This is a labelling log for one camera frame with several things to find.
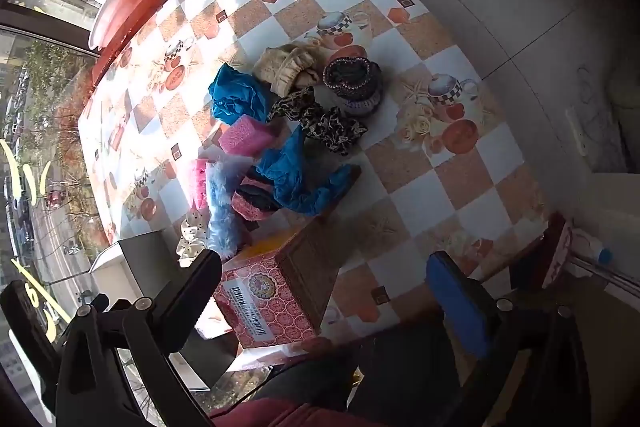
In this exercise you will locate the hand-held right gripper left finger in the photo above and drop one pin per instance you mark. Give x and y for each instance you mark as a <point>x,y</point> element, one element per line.
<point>195,287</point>

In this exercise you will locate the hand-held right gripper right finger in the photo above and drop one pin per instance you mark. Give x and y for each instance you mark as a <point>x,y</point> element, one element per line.
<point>457,302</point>

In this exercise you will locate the white polka dot scrunchie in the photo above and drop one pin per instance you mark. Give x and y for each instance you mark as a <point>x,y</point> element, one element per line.
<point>192,239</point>

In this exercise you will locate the white cardboard box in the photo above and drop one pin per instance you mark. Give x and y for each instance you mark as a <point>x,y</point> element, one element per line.
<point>135,262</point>

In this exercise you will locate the pink sponge with holes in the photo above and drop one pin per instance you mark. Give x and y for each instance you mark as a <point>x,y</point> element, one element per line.
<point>200,182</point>

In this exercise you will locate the large blue mesh cloth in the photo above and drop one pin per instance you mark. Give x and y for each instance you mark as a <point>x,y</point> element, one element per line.
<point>290,177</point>

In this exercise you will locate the small blue mesh cloth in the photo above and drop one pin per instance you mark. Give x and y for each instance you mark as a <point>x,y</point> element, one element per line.
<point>235,94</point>

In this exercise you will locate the leopard print scrunchie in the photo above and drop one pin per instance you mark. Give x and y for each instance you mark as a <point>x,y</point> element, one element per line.
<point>325,124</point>

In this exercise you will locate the red patterned box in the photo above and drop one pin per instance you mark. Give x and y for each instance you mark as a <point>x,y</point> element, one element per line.
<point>260,302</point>

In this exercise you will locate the light blue fluffy cloth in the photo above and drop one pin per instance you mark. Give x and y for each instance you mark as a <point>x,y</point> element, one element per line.
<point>222,217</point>

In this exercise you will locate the person's dark pants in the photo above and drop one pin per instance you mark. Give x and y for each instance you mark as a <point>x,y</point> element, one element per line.
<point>390,367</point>

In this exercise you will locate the pink and black knitted hat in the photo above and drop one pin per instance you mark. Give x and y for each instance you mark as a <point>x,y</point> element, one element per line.
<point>252,202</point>

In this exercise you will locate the checkered printed tablecloth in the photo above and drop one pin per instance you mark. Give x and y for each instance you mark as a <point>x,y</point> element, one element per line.
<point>425,187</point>

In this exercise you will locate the white bottle with blue cap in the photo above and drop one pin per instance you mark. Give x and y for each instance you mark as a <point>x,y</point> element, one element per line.
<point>592,247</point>

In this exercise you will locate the yellow and blue window decals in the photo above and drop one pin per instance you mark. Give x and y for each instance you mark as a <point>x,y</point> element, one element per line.
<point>25,179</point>

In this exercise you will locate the pink wedge sponge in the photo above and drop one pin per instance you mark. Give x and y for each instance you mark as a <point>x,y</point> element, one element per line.
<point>247,134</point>

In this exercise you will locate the person's maroon clothing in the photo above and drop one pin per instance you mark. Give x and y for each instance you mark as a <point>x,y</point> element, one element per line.
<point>300,414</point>

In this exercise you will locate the beige knitted cloth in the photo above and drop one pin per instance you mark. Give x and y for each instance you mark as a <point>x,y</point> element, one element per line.
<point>285,67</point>

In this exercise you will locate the purple knitted hat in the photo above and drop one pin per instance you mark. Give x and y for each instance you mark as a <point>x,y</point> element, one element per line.
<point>352,82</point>

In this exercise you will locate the pink plastic basin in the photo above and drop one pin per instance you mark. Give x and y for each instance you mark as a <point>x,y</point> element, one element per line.
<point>117,7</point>

